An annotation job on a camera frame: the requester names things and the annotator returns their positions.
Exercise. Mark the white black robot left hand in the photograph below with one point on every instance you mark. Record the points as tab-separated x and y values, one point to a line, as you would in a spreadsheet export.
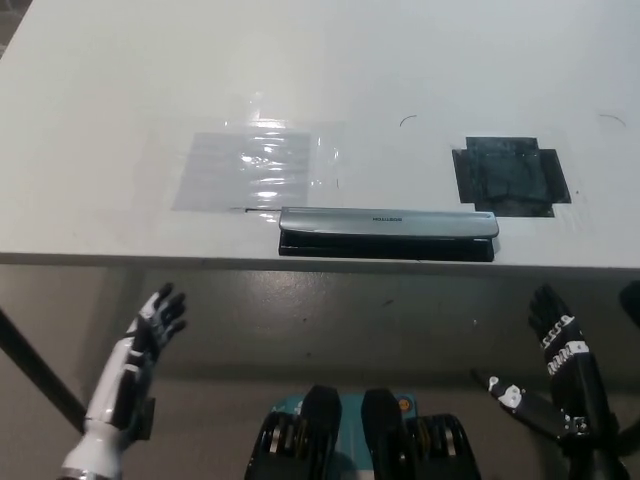
122	370

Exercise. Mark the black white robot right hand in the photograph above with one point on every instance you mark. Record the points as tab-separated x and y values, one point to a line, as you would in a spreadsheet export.
575	370

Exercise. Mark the silver black paper hole puncher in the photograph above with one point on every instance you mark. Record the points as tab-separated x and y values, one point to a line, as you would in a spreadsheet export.
387	232

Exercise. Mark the black table foot plate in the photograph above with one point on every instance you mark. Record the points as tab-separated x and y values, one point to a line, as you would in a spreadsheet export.
146	417

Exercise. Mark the black metal table leg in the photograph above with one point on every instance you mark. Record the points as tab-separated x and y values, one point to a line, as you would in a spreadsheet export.
40	367

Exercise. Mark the dark object under table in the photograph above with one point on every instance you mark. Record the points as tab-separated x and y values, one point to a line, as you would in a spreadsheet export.
631	302

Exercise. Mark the black tape patch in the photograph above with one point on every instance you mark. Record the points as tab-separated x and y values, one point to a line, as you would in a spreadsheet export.
510	177

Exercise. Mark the clear plastic sheet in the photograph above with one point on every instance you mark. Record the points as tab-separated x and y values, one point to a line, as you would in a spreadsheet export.
250	172

